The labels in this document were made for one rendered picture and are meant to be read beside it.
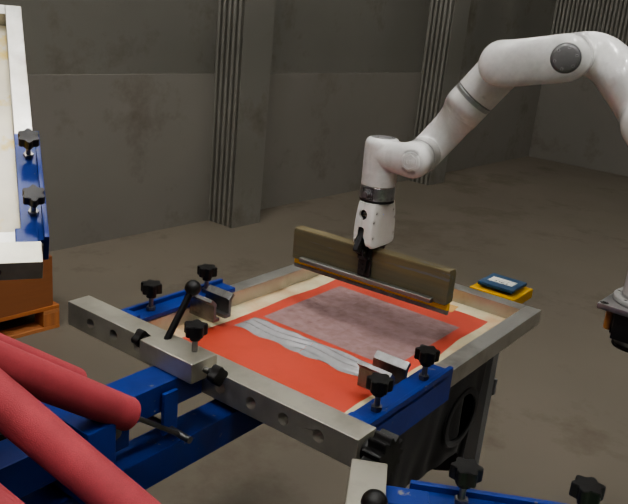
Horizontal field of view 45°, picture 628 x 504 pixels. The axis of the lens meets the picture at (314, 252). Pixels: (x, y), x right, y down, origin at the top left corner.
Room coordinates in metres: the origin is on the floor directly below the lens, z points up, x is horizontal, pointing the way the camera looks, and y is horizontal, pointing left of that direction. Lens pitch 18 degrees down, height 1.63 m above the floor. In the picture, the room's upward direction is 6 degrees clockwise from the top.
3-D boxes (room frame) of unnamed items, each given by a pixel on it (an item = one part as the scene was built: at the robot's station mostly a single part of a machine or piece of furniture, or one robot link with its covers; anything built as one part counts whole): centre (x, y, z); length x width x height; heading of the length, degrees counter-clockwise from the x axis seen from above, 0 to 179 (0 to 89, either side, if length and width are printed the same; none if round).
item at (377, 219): (1.58, -0.12, 1.20); 0.10 x 0.08 x 0.11; 144
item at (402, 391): (1.18, -0.17, 0.98); 0.30 x 0.05 x 0.07; 144
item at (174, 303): (1.50, 0.28, 0.98); 0.30 x 0.05 x 0.07; 144
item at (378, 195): (1.57, -0.12, 1.26); 0.09 x 0.07 x 0.03; 144
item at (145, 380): (1.08, 0.24, 1.02); 0.17 x 0.06 x 0.05; 144
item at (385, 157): (1.56, -0.15, 1.33); 0.15 x 0.10 x 0.11; 70
